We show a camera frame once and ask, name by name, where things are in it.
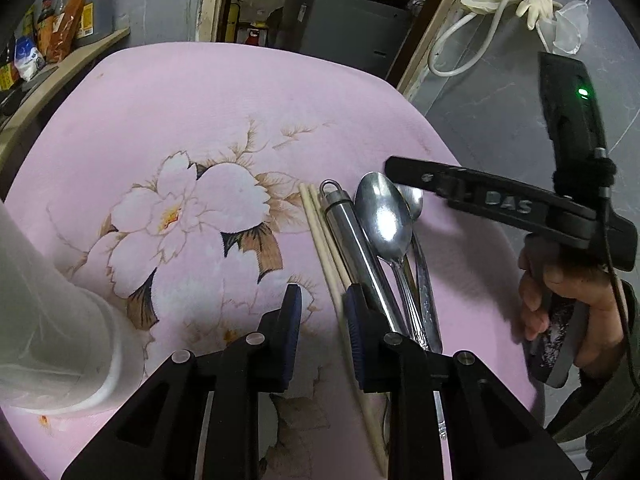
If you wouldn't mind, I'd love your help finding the clear mesh bag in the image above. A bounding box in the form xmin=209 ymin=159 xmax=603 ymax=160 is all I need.
xmin=550 ymin=0 xmax=593 ymax=56

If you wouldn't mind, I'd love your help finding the large steel spoon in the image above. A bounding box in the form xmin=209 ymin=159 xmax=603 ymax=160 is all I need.
xmin=356 ymin=171 xmax=433 ymax=353

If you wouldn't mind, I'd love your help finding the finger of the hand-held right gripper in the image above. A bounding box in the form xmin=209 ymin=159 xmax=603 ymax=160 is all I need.
xmin=385 ymin=156 xmax=481 ymax=211

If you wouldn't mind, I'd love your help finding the grey cabinet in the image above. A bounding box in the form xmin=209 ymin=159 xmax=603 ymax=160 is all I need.
xmin=277 ymin=0 xmax=413 ymax=81

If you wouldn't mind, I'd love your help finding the person's right hand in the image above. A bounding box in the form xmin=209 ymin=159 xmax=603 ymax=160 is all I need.
xmin=517 ymin=246 xmax=627 ymax=377

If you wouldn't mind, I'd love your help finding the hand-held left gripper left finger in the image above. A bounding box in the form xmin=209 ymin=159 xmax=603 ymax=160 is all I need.
xmin=61 ymin=284 xmax=303 ymax=480

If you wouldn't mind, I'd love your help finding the large oil jug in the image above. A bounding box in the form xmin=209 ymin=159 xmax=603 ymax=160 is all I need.
xmin=82 ymin=0 xmax=131 ymax=41

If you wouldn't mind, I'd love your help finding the red canister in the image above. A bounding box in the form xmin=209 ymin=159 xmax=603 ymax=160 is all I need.
xmin=240 ymin=20 xmax=271 ymax=48

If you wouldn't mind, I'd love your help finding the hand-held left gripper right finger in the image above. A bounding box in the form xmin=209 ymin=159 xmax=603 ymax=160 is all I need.
xmin=342 ymin=284 xmax=583 ymax=480

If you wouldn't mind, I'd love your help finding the white hose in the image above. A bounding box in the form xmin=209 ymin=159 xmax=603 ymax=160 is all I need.
xmin=427 ymin=0 xmax=551 ymax=79

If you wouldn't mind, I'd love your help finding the white and blue bag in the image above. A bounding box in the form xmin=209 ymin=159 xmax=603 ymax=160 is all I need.
xmin=14 ymin=37 xmax=46 ymax=81

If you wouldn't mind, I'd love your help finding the door frame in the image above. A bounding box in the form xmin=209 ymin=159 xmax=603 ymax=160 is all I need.
xmin=197 ymin=0 xmax=483 ymax=103

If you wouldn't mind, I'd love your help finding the orange seasoning packet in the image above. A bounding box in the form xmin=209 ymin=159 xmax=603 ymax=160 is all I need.
xmin=50 ymin=0 xmax=91 ymax=61

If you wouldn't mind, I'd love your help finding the black cable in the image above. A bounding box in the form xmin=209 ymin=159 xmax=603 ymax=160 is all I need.
xmin=595 ymin=147 xmax=640 ymax=391

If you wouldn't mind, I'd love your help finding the white plastic utensil holder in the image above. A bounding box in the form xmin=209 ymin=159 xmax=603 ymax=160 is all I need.
xmin=0 ymin=199 xmax=151 ymax=416

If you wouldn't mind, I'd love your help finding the person's right forearm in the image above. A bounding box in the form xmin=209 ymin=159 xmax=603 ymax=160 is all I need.
xmin=545 ymin=345 xmax=640 ymax=480

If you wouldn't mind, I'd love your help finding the row of sauce bottles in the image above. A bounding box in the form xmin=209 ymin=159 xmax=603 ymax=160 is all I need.
xmin=0 ymin=0 xmax=71 ymax=92

